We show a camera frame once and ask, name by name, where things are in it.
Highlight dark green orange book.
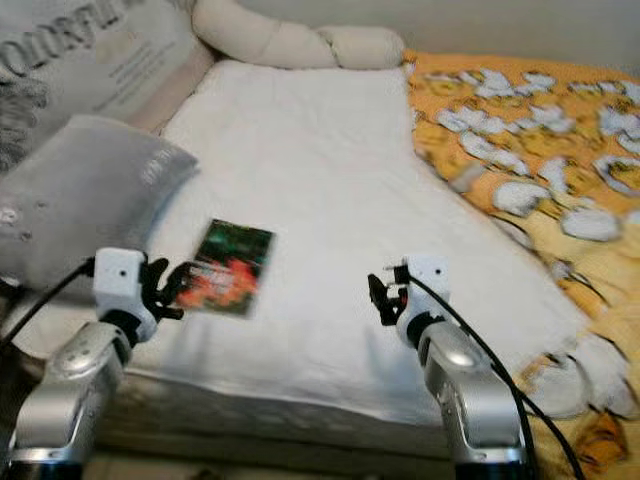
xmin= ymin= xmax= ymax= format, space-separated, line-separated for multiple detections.
xmin=190 ymin=218 xmax=276 ymax=319

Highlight white mattress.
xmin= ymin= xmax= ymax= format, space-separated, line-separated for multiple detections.
xmin=20 ymin=58 xmax=601 ymax=461

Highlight grey bear print pillow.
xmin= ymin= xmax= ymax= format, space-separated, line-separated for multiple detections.
xmin=0 ymin=113 xmax=199 ymax=293

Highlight yellow duck print blanket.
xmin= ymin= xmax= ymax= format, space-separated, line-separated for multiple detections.
xmin=400 ymin=50 xmax=640 ymax=480

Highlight grey lettered headboard cushion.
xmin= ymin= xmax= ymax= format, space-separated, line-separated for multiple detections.
xmin=0 ymin=0 xmax=216 ymax=181

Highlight beige twisted bolster cushion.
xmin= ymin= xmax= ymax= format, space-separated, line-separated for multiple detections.
xmin=190 ymin=0 xmax=407 ymax=71

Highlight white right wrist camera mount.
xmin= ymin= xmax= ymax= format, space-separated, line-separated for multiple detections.
xmin=395 ymin=254 xmax=452 ymax=347

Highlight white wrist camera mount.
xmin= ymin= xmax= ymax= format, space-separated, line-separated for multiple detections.
xmin=395 ymin=254 xmax=452 ymax=347
xmin=93 ymin=248 xmax=153 ymax=319

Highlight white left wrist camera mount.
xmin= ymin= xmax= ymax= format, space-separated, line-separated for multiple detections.
xmin=93 ymin=248 xmax=153 ymax=319

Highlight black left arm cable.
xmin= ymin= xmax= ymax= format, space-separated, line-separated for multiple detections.
xmin=0 ymin=260 xmax=98 ymax=346

